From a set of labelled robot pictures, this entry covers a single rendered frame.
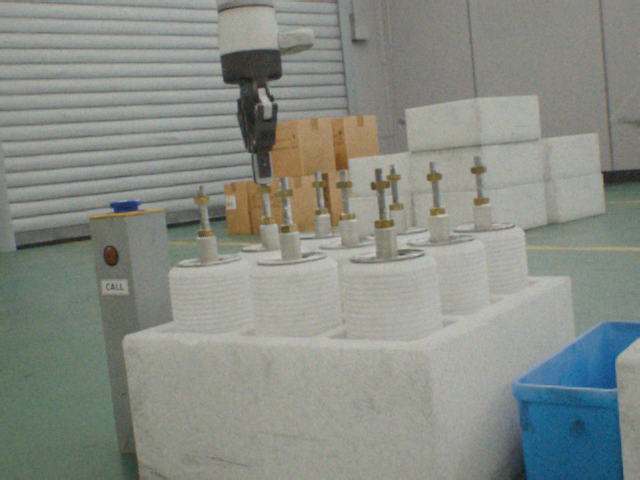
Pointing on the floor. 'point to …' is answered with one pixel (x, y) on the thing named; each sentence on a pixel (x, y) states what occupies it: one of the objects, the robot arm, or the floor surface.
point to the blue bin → (575, 407)
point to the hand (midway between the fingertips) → (262, 168)
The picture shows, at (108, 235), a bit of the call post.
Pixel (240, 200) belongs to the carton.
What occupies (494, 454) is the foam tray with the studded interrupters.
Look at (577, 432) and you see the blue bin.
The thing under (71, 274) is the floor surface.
